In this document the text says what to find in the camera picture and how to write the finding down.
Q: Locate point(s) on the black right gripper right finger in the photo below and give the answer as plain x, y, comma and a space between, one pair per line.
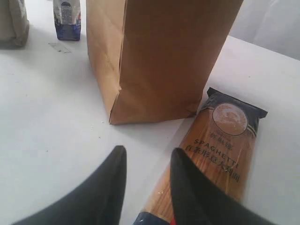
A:
197, 201

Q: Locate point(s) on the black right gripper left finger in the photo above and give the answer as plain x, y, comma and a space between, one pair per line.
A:
97, 201

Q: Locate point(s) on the spaghetti packet dark blue ends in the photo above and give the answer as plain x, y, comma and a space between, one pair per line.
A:
220, 143

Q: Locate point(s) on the small white blue carton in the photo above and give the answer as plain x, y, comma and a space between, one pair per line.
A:
67, 19

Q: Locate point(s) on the kraft pouch with orange label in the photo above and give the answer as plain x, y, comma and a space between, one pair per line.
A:
14, 25

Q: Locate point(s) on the brown paper shopping bag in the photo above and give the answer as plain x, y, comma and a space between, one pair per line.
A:
152, 58

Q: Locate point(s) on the clear plastic wrapper scrap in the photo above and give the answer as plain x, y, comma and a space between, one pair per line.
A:
59, 47

